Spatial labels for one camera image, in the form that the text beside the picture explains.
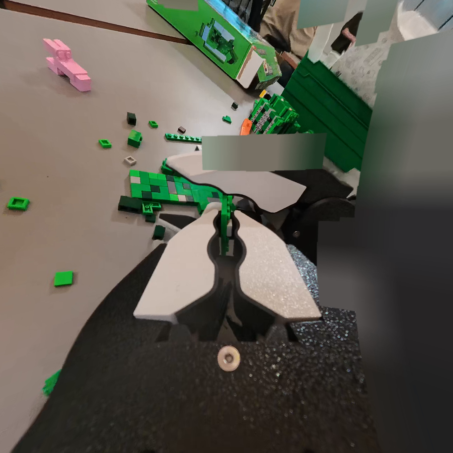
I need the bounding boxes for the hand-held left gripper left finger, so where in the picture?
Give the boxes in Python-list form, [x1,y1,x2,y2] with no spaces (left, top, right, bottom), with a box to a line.
[133,210,222,342]

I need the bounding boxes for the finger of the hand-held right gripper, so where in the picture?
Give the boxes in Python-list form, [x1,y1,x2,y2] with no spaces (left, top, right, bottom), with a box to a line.
[157,212,204,237]
[166,152,308,214]

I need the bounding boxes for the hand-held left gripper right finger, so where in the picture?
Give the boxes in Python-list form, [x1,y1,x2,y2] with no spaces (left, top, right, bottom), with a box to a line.
[232,211,323,342]

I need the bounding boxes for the large green brick plate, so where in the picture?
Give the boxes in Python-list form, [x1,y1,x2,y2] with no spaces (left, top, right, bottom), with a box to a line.
[216,194,236,257]

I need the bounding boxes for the grey desk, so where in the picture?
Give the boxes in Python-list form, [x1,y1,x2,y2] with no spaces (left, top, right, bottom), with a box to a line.
[0,0,354,452]

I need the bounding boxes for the green mosaic tile panel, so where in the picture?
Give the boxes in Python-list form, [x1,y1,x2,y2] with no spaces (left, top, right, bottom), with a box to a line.
[129,169,224,210]

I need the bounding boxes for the dark green long brick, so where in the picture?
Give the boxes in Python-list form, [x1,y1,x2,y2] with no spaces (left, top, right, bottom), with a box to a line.
[117,195,144,214]

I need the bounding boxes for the built green brick structure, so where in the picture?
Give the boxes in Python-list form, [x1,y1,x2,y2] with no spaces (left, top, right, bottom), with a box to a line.
[248,93,302,136]

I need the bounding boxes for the green storage bin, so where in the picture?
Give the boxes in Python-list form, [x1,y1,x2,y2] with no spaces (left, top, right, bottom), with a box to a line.
[282,56,373,174]

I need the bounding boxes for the long green brick plate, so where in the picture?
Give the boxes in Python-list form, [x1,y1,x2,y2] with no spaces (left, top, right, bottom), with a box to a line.
[164,132,202,143]

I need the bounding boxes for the scattered small green bricks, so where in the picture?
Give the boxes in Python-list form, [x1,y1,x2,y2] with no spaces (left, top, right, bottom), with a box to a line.
[6,101,241,288]

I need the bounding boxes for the printed white paper bag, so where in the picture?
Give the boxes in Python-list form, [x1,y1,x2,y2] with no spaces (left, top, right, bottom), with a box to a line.
[333,35,391,103]

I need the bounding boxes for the green brick set box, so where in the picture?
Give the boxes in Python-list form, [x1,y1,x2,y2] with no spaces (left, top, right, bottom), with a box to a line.
[146,0,283,90]

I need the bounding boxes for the bright green brick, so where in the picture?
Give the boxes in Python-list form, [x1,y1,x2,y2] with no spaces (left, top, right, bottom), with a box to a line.
[42,369,63,397]

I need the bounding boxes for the pink brick pig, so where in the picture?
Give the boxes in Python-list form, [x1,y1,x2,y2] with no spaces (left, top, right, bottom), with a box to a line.
[42,38,92,93]

